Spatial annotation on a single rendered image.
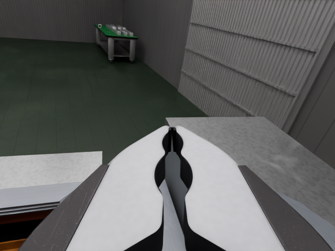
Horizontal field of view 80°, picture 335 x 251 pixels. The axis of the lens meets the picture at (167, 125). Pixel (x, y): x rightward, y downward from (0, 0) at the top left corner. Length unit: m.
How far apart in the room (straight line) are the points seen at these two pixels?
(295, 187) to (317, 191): 0.07
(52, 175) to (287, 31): 2.50
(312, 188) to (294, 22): 2.03
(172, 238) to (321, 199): 0.51
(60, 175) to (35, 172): 0.12
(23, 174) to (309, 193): 1.20
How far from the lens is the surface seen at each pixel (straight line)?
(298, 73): 2.54
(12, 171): 1.24
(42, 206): 0.92
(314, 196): 0.86
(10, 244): 1.02
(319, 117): 2.51
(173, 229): 0.81
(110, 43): 5.92
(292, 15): 2.69
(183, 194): 0.84
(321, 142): 2.53
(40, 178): 1.15
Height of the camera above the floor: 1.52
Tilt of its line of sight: 30 degrees down
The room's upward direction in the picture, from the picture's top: 9 degrees clockwise
